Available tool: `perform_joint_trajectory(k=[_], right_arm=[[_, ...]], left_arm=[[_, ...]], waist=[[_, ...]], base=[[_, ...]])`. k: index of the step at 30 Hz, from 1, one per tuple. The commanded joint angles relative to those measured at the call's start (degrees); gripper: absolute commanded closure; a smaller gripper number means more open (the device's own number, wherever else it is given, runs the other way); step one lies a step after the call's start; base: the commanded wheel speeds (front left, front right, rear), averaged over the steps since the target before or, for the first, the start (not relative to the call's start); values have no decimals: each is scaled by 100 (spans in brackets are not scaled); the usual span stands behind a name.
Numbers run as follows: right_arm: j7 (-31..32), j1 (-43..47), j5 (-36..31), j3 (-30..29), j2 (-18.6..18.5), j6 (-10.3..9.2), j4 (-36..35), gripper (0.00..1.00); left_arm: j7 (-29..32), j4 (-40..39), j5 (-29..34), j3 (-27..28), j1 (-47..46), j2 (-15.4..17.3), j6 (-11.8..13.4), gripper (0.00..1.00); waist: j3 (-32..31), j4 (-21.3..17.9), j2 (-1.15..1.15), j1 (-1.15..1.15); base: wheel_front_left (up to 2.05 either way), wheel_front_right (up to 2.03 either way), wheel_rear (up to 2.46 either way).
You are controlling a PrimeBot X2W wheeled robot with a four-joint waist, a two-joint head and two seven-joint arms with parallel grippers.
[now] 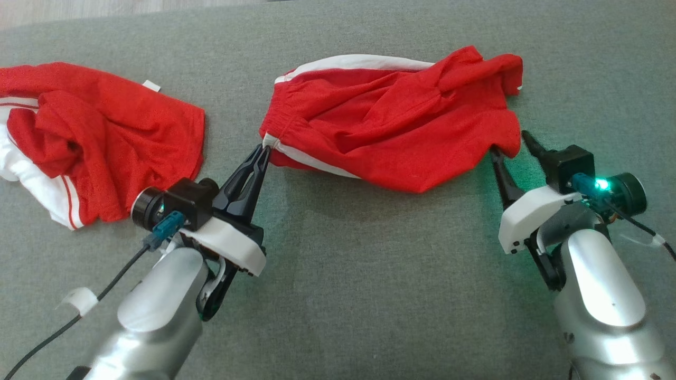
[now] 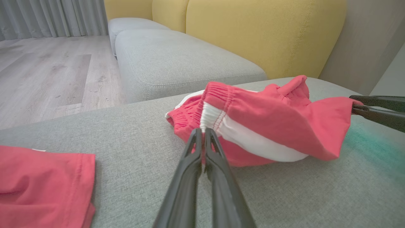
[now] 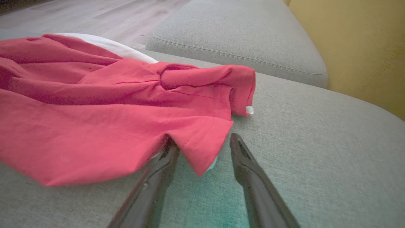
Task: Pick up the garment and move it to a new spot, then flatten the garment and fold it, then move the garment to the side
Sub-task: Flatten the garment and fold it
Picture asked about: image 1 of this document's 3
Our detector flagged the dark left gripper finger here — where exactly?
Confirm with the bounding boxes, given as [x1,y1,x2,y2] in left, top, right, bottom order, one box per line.
[217,146,263,206]
[232,148,271,220]

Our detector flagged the red Bulls 23 shorts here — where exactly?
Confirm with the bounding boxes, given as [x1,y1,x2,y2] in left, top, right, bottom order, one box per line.
[259,45,523,193]

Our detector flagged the white paper cable tag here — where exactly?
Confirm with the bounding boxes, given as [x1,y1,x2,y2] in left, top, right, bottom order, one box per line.
[57,288,99,317]

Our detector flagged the black left cable blue plug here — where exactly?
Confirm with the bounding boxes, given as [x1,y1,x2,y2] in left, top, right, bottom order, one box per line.
[0,211,185,380]

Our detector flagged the black cable blue plug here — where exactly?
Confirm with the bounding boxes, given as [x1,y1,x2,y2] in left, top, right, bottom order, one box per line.
[0,211,185,380]
[570,173,676,262]

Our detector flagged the black right cable blue plug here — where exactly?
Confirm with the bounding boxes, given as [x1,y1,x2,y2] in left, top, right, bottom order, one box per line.
[570,173,676,262]

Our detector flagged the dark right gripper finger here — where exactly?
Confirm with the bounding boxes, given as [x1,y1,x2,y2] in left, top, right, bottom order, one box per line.
[490,147,523,209]
[522,130,549,164]

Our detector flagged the grey sofa seat cushion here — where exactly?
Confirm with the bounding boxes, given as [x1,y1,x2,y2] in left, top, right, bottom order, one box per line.
[0,0,676,380]

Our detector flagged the red shorts with white stripes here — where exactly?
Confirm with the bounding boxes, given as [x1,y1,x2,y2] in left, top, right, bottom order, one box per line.
[0,62,205,231]

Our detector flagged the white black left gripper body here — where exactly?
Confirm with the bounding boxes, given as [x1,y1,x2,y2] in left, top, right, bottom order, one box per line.
[185,207,266,277]

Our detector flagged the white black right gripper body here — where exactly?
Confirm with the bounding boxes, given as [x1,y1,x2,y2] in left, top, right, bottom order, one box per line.
[498,186,581,255]

